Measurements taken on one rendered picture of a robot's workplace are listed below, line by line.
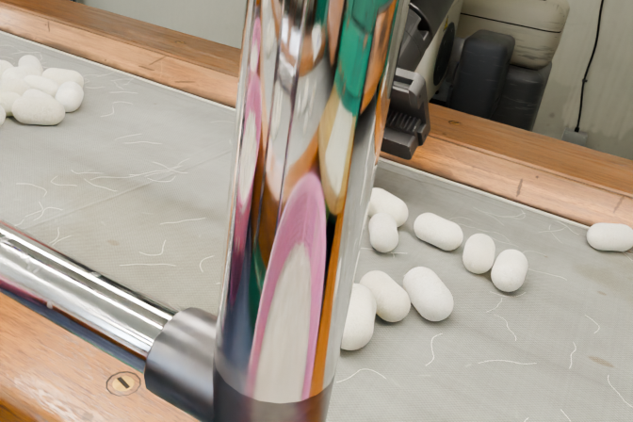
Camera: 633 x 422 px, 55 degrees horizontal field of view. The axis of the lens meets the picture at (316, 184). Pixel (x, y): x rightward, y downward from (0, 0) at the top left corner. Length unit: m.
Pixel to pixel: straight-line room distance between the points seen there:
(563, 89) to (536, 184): 1.94
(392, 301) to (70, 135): 0.29
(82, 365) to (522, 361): 0.20
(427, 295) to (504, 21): 0.96
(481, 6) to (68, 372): 1.09
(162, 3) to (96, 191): 2.60
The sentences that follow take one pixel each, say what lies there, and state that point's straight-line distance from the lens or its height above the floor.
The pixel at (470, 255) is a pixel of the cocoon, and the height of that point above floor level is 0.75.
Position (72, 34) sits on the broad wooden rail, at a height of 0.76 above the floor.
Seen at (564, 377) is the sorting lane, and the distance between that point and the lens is 0.33.
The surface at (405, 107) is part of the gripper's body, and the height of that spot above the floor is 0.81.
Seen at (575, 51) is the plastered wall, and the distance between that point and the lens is 2.40.
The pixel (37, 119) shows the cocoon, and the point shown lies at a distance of 0.51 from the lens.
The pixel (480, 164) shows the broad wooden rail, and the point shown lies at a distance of 0.50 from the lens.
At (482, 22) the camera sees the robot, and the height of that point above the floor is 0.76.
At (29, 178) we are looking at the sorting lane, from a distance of 0.44.
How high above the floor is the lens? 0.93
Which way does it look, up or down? 25 degrees down
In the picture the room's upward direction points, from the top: 9 degrees clockwise
